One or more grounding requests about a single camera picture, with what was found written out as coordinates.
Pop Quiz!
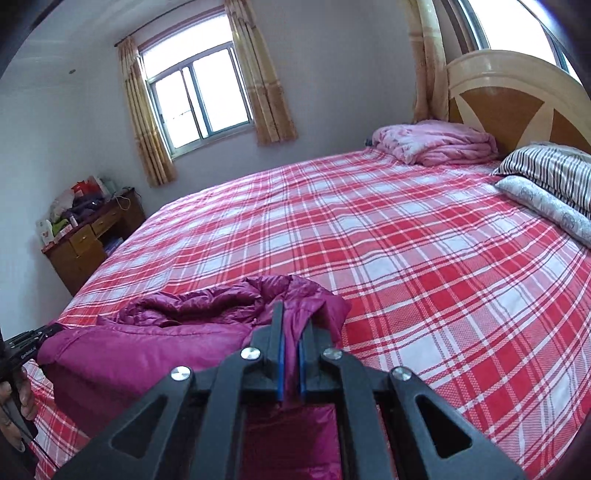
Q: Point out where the cream and wood headboard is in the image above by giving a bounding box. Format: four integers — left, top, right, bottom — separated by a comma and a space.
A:
445, 48, 591, 160

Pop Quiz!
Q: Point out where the large bright window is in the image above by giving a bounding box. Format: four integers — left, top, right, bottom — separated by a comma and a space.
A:
443, 0, 583, 84

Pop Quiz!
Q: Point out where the magenta quilted puffer jacket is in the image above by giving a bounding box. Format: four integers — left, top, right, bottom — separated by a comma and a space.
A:
37, 274, 352, 480

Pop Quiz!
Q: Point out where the sliding window with grey frame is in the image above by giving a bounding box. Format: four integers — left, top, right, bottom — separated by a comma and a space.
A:
137, 41, 256, 158

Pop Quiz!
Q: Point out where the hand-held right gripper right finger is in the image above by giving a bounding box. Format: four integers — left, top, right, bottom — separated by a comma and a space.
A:
298, 318, 527, 480

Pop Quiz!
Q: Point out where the person's left hand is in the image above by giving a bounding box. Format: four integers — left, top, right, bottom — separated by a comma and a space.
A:
0, 369, 38, 452

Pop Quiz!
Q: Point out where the brown wooden desk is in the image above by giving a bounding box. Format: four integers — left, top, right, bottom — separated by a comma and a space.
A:
41, 187, 146, 297

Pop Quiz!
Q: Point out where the pale floral pillow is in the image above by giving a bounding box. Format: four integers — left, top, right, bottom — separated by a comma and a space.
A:
495, 175, 591, 250

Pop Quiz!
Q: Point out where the yellow patterned curtain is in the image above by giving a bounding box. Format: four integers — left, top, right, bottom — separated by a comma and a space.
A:
115, 37, 177, 188
399, 0, 448, 123
225, 0, 298, 146

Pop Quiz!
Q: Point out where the pink folded blanket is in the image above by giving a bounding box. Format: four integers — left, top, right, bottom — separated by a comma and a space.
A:
372, 120, 499, 167

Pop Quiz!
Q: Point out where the purple cloth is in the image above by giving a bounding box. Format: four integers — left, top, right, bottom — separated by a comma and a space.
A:
65, 198, 105, 222

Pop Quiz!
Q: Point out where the striped pillow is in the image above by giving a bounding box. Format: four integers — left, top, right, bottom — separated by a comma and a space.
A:
492, 143, 591, 222

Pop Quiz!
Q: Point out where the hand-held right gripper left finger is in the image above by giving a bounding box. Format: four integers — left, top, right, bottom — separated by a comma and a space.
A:
53, 300, 287, 480

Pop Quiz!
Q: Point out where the white plastic bag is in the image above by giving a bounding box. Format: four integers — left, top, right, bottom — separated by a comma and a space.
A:
48, 191, 75, 222

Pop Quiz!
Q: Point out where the bed with red plaid sheet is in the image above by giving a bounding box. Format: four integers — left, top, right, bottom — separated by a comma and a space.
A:
23, 150, 591, 480

